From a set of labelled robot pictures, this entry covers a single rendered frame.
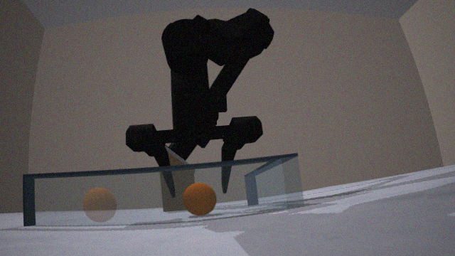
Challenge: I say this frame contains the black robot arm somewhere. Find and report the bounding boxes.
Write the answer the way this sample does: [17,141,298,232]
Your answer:
[161,8,274,160]

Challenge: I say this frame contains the low clear glass wall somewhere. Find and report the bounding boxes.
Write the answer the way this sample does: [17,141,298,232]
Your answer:
[25,156,304,227]

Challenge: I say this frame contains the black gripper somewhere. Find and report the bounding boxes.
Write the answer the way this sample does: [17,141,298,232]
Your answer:
[126,81,263,166]

